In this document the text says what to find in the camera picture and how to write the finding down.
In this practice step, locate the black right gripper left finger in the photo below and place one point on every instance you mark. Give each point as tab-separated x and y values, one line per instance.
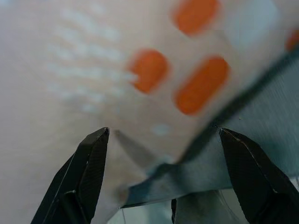
79	177

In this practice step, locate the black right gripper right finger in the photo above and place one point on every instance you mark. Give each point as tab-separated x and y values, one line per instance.
254	177

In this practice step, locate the beige pillow with orange patches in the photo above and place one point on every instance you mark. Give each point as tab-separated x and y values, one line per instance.
98	70

